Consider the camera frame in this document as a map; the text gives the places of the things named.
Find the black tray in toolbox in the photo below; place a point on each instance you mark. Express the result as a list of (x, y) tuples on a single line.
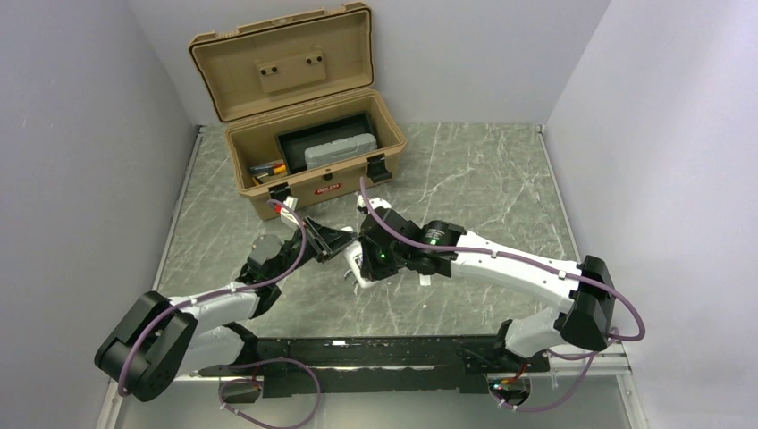
[(293, 143)]

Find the white remote control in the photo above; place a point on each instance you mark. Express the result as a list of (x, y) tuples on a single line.
[(353, 254)]

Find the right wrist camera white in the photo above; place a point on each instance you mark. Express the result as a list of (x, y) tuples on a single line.
[(376, 203)]

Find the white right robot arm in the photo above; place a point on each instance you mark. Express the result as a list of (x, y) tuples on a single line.
[(577, 297)]

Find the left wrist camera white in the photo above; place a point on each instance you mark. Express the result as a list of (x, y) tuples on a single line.
[(286, 213)]

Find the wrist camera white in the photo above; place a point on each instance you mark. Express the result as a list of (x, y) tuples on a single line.
[(376, 203), (286, 213)]

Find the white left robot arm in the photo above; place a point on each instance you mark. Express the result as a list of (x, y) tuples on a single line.
[(161, 338)]

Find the orange handled tool in toolbox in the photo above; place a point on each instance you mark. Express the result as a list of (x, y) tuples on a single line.
[(263, 173)]

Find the tan plastic toolbox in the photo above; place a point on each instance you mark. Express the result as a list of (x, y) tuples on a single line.
[(272, 76)]

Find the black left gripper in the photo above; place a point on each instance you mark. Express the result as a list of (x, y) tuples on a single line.
[(324, 241)]

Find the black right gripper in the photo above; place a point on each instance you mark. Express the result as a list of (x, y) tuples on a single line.
[(370, 268)]

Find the grey plastic bit case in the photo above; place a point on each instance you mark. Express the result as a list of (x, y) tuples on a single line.
[(340, 149)]

